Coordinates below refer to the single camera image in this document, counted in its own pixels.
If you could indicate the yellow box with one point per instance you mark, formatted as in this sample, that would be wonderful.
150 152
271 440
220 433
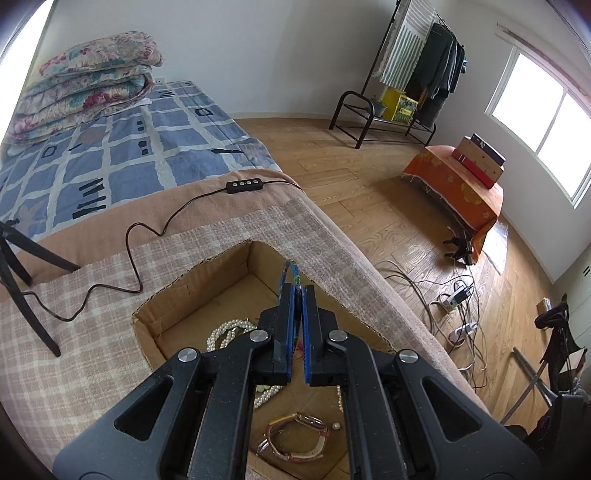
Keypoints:
397 104

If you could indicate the brown blanket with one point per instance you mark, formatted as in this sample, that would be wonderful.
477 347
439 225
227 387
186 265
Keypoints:
240 207

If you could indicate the beige plaid blanket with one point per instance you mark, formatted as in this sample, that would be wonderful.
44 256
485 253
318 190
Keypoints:
92 369

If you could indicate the blue bangle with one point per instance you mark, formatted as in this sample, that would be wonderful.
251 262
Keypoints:
282 277

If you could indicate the orange cloth covered table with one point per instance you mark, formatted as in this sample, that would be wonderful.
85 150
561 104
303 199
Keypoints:
461 189

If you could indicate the window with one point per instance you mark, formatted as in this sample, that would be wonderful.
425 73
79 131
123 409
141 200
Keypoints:
521 97

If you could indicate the dark flat box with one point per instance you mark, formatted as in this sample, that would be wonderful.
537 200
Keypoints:
487 150

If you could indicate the folded floral quilt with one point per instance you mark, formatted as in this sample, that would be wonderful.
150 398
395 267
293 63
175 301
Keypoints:
92 78

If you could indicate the black stand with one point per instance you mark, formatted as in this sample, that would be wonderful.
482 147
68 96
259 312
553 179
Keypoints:
561 341

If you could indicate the black tripod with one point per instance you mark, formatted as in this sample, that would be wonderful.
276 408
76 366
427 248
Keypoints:
27 304

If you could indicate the black clamp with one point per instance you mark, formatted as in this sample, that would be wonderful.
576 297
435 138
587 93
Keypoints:
461 249

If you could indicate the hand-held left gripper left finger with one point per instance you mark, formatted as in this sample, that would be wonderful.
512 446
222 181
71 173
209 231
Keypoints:
289 323

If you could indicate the grey metal stand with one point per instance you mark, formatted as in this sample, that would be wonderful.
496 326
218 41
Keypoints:
531 387

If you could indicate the cardboard box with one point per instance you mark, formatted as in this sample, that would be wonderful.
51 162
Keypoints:
207 295

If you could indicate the black metal clothes rack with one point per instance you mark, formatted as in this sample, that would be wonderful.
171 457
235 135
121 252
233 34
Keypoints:
353 93

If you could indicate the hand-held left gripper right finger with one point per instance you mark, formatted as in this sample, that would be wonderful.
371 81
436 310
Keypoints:
307 332

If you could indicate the dark hanging clothes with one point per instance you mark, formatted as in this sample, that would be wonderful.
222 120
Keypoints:
438 60

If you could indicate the striped hanging cloth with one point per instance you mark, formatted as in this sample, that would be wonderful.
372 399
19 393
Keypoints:
406 46

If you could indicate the white power strip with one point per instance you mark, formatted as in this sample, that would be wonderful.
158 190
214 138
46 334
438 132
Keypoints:
464 329
455 297

